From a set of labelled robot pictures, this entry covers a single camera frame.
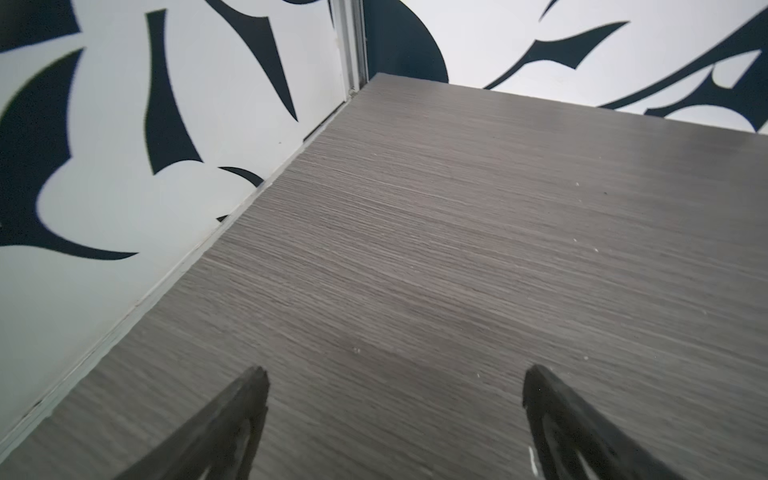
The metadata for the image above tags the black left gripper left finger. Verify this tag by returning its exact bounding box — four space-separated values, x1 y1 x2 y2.
117 367 270 479

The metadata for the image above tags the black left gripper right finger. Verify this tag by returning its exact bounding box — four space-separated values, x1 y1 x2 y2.
522 364 682 480

